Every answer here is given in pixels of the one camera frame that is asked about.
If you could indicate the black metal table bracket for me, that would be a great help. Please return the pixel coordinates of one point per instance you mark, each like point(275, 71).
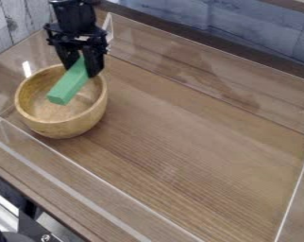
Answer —
point(32, 229)

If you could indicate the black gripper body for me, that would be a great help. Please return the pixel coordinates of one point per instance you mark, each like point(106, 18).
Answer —
point(75, 30)

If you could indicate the wooden bowl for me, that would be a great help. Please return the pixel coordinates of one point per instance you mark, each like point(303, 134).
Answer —
point(60, 121)

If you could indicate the clear acrylic corner bracket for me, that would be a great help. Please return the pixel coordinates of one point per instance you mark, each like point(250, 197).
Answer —
point(108, 28)

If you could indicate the green rectangular block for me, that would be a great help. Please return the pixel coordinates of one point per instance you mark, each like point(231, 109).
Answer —
point(70, 84)

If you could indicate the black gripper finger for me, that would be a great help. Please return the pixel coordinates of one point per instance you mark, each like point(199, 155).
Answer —
point(68, 54)
point(94, 60)

